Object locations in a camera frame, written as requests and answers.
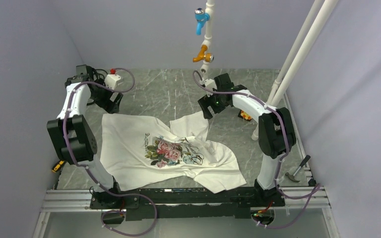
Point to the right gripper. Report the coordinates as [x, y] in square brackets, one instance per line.
[205, 102]

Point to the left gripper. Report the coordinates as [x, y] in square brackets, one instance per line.
[110, 106]

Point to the orange yellow pompom brooch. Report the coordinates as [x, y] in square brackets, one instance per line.
[245, 115]

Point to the white printed t-shirt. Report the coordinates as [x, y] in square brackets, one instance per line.
[141, 150]

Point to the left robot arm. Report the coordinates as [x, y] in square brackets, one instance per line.
[72, 137]

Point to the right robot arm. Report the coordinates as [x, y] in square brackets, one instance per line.
[276, 134]

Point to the orange faucet tap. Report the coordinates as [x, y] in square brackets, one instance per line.
[203, 55]

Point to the yellow black screwdriver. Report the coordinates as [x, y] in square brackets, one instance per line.
[58, 166]

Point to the blue faucet tap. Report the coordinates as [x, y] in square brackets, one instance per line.
[201, 17]

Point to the claw hammer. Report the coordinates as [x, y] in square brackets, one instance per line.
[292, 177]

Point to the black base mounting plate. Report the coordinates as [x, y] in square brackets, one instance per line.
[145, 203]

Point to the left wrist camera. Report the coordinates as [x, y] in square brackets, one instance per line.
[113, 80]

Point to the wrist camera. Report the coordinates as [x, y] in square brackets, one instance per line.
[210, 86]
[113, 80]

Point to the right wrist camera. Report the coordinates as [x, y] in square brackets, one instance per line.
[210, 86]

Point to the white pvc pipe frame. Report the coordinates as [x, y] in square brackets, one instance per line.
[260, 33]

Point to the aluminium rail frame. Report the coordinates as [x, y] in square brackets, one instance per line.
[76, 201]

